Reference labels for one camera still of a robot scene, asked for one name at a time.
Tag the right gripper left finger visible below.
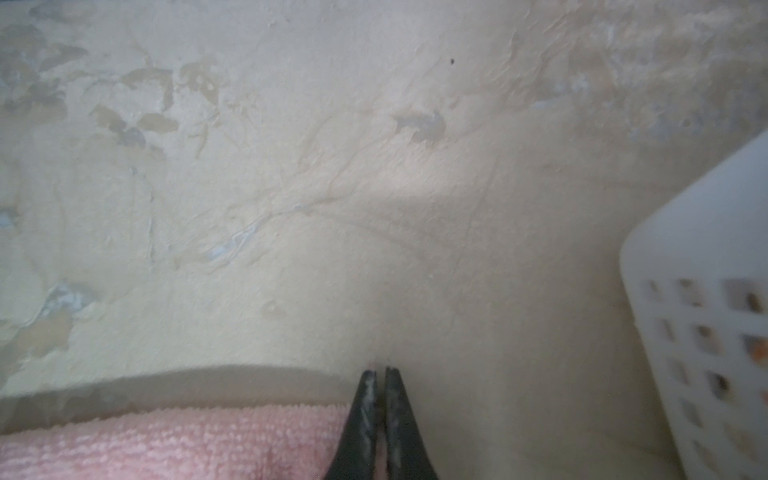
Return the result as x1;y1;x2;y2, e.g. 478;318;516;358
324;370;378;480

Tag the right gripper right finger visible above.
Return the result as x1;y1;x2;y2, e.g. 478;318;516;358
384;367;438;480

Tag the pink towel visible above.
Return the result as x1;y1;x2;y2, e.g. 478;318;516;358
1;405;349;479

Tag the white plastic basket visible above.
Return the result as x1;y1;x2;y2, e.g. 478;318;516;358
620;135;767;479

